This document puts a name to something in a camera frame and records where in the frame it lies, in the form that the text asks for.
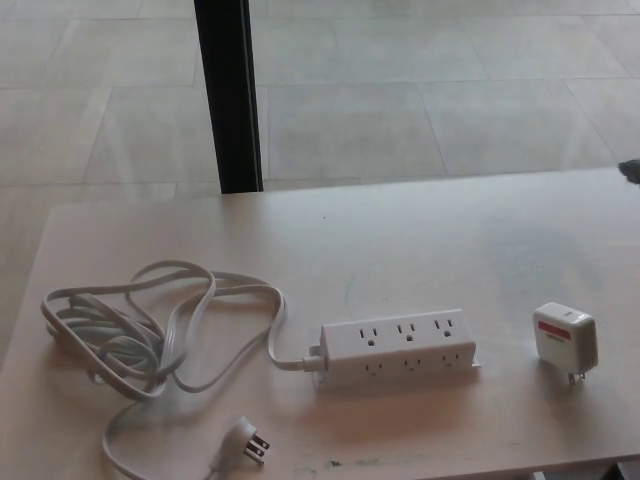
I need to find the black window frame post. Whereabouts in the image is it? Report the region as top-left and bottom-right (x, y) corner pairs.
(193, 0), (265, 194)

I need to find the white six-outlet power strip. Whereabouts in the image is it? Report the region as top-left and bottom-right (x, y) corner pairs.
(308, 307), (484, 390)

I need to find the white charger with red label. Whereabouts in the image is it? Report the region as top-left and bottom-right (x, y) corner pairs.
(532, 301), (599, 387)

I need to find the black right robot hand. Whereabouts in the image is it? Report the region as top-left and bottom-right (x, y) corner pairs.
(617, 158), (640, 187)

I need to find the white flat cord with plug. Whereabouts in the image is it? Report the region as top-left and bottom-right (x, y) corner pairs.
(39, 259), (329, 480)

